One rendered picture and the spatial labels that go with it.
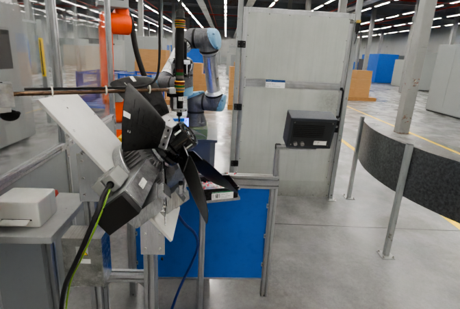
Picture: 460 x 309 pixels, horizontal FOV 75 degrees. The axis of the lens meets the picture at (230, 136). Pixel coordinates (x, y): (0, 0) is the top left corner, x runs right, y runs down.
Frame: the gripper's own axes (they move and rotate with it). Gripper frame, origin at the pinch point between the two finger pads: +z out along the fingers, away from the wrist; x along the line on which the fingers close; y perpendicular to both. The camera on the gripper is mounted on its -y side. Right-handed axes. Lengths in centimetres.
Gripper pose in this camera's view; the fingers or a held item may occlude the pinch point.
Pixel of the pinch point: (178, 61)
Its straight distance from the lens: 125.7
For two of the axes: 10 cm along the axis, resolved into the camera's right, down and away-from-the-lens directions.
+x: -10.0, -0.4, -0.6
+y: -0.5, 9.7, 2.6
